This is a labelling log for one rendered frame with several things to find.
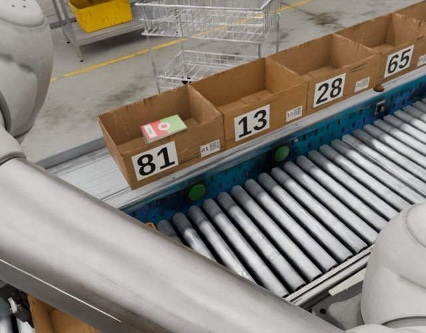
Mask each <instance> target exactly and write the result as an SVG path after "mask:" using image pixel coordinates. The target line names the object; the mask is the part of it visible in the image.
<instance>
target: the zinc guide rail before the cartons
mask: <svg viewBox="0 0 426 333"><path fill-rule="evenodd" d="M424 75H426V65H425V66H423V67H420V68H418V69H416V70H413V71H411V72H409V73H406V74H404V75H402V76H399V77H397V78H395V79H392V80H391V81H388V82H386V83H383V84H382V86H383V87H384V91H383V92H376V91H374V90H373V88H372V89H369V90H367V91H364V92H362V93H360V94H357V95H355V96H352V97H351V98H348V99H346V100H343V101H341V102H338V103H337V104H334V105H332V106H329V107H327V108H324V109H323V110H320V111H318V112H315V113H313V114H310V115H309V116H306V117H304V118H301V119H299V120H296V121H295V122H292V123H290V124H287V125H285V126H282V127H281V128H278V129H276V130H273V131H271V132H269V133H266V134H264V135H262V136H259V137H257V138H255V139H252V140H250V141H248V142H245V143H243V144H241V145H238V146H236V147H234V148H231V149H229V150H227V151H224V152H223V153H220V154H218V155H215V156H213V157H210V158H209V159H206V160H204V161H201V162H199V163H197V164H195V165H192V166H189V167H187V168H184V169H183V170H180V171H178V172H175V173H173V174H170V175H169V176H166V177H164V178H161V179H159V180H156V181H155V182H152V183H150V184H147V185H145V186H142V187H141V188H138V189H136V190H133V191H131V192H128V193H127V194H124V195H122V196H119V197H117V198H115V199H113V200H110V201H108V202H106V203H107V204H109V205H111V206H113V207H115V208H116V209H121V208H123V207H126V206H128V205H130V204H133V203H135V202H137V201H140V200H142V199H144V198H146V197H148V196H151V195H153V194H156V193H158V192H160V191H162V190H164V189H167V188H169V187H171V186H174V185H176V184H178V183H180V182H183V181H185V180H187V179H190V178H192V177H194V176H196V175H198V174H201V173H203V172H206V171H207V170H210V169H212V168H214V167H217V166H219V165H222V164H224V163H226V162H228V161H230V160H232V159H235V158H237V157H240V156H242V155H244V154H246V153H248V152H251V151H253V150H256V149H258V148H260V147H262V146H264V145H267V144H269V143H272V142H274V141H276V140H278V139H280V138H282V137H285V136H287V135H290V134H291V133H294V132H296V131H298V130H301V129H303V128H306V127H308V126H310V125H312V124H314V123H317V122H319V121H321V120H324V119H326V118H328V117H330V116H333V115H335V114H337V113H340V112H342V111H344V110H346V109H348V108H351V107H353V106H356V105H358V104H360V103H362V102H364V101H367V100H369V99H371V98H374V97H375V96H378V95H380V94H383V93H385V92H387V91H390V90H392V89H394V88H396V87H399V86H401V85H403V84H406V83H408V82H410V81H412V80H414V79H417V78H419V77H422V76H424Z"/></svg>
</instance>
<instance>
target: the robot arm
mask: <svg viewBox="0 0 426 333"><path fill-rule="evenodd" d="M53 65H54V49H53V42H52V35H51V31H50V27H49V24H48V19H47V18H46V16H45V15H44V14H43V13H42V10H41V8H40V6H39V5H38V3H37V2H36V1H35V0H0V298H3V300H4V301H5V302H6V303H7V304H9V305H10V306H11V307H12V308H10V311H9V314H10V315H14V316H15V317H17V318H18V319H19V320H21V321H22V322H23V323H25V322H27V323H29V325H30V326H31V327H32V328H34V325H33V321H32V316H31V313H30V307H29V304H28V299H27V295H26V294H27V293H28V294H29V295H31V296H33V297H35V298H37V299H39V300H41V301H43V302H45V303H47V304H49V305H51V306H53V307H55V308H57V309H59V310H60V311H62V312H64V313H66V314H68V315H70V316H72V317H74V318H76V319H78V320H80V321H82V322H84V323H85V324H88V325H89V326H92V327H93V328H96V329H97V330H100V331H101V332H104V333H426V202H425V203H417V204H414V205H411V206H409V207H408V208H406V209H404V210H403V211H401V212H400V213H398V214H397V215H396V216H395V217H393V218H392V219H391V220H390V221H389V222H388V223H387V224H386V225H385V226H384V228H383V229H382V230H381V231H380V233H379V234H378V236H377V238H376V241H375V243H374V246H373V247H372V251H371V253H370V257H369V259H368V264H367V266H366V271H365V274H364V281H363V285H362V293H359V294H358V295H356V296H354V297H352V298H350V299H348V300H346V301H342V302H337V303H333V304H331V305H330V306H329V308H328V313H327V315H328V317H329V319H330V321H332V323H334V324H335V325H337V326H338V327H340V329H339V328H338V327H336V326H334V325H332V324H330V323H328V322H326V321H324V320H323V319H321V318H319V317H317V316H315V315H314V314H312V313H309V312H308V311H306V310H304V309H302V308H300V307H298V306H297V305H295V304H293V303H291V302H290V301H287V300H286V299H283V298H282V297H280V296H278V295H276V294H274V293H273V292H271V291H269V290H267V289H265V288H264V287H261V286H260V285H257V284H256V283H254V282H252V281H250V280H248V279H247V278H245V277H243V276H241V275H239V274H237V273H235V272H233V271H231V270H230V269H228V268H226V267H224V266H223V265H221V264H219V263H217V262H215V261H213V260H211V259H209V258H207V257H206V256H204V255H202V254H200V253H198V252H197V251H195V250H193V249H191V248H189V247H187V246H185V245H183V244H181V243H180V242H178V241H176V240H174V239H172V238H171V237H168V236H167V235H165V234H163V233H161V232H159V231H157V230H156V229H154V228H152V227H150V226H148V225H146V224H145V223H142V222H141V221H139V220H137V219H135V218H133V217H131V216H130V215H128V214H126V213H124V212H123V211H120V210H119V209H116V208H115V207H113V206H111V205H109V204H107V203H106V202H104V201H102V200H100V199H98V198H96V197H94V196H92V195H91V194H89V193H87V192H85V191H83V190H82V189H80V188H78V187H76V186H74V185H73V184H70V183H69V182H66V181H65V180H63V179H61V178H59V177H57V176H56V175H54V174H52V173H50V172H48V171H47V170H45V169H44V168H42V167H41V166H38V165H36V164H35V163H34V162H33V161H32V160H31V159H29V158H28V157H26V155H25V153H24V152H23V150H22V148H21V147H20V145H21V143H22V142H23V140H24V139H25V137H26V136H27V135H28V133H29V132H30V130H31V129H32V127H33V125H34V122H35V120H36V118H37V115H38V114H39V112H40V110H41V109H42V107H43V105H44V101H45V98H46V95H47V92H48V87H49V84H50V79H51V76H52V70H53Z"/></svg>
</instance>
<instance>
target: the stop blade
mask: <svg viewBox="0 0 426 333"><path fill-rule="evenodd" d="M342 142H343V143H344V144H346V145H348V146H349V147H350V148H352V149H353V150H355V151H356V152H358V153H359V154H361V155H362V156H364V157H365V158H366V159H368V160H369V161H371V162H372V163H374V164H375V165H377V166H378V167H380V168H381V169H382V170H384V171H386V172H387V173H388V174H390V175H392V176H393V177H394V178H396V179H397V180H399V181H400V182H402V183H403V184H405V185H406V186H408V187H409V188H411V189H412V190H413V191H415V192H417V193H418V194H419V195H421V196H423V197H424V198H425V199H426V194H425V193H423V192H422V191H421V190H419V189H417V188H416V187H415V186H413V185H411V184H410V183H409V182H407V181H405V180H404V179H403V178H401V177H399V176H398V175H397V174H395V173H394V172H392V171H391V170H389V169H388V168H386V167H385V166H383V165H381V164H380V163H379V162H377V161H375V160H374V159H373V158H371V157H369V156H368V155H367V154H365V153H363V152H362V151H361V150H359V149H357V148H356V147H355V146H353V145H351V144H350V143H349V142H347V141H345V140H344V139H342Z"/></svg>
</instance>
